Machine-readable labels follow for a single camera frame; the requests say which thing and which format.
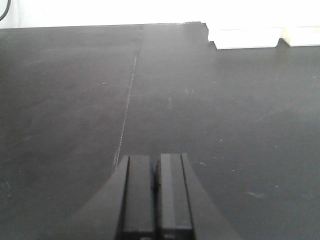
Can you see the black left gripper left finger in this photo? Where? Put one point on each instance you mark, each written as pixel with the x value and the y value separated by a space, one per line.
pixel 123 209

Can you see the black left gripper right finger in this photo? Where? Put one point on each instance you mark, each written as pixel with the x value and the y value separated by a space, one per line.
pixel 184 210

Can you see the white box on bench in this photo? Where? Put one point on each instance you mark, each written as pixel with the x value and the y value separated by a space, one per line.
pixel 245 38

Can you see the cream box on bench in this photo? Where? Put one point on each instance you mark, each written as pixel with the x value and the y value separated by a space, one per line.
pixel 299 36

